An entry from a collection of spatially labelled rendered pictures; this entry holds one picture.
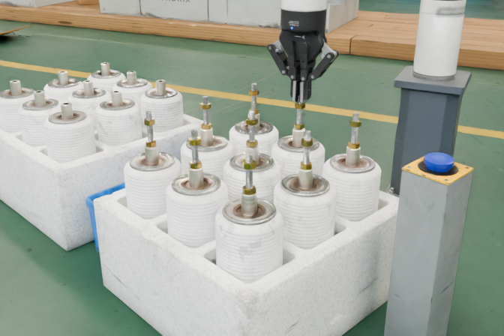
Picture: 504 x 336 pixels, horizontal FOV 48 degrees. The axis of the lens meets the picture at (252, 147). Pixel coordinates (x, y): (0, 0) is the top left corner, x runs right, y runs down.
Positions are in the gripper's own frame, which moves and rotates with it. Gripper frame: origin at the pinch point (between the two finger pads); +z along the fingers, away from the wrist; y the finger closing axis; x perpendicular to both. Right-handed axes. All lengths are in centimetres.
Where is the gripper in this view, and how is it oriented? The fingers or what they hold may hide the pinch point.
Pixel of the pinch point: (301, 90)
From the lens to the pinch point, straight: 99.1
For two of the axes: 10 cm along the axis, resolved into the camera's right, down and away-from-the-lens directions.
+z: 0.0, 9.2, 3.8
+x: 5.5, -3.2, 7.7
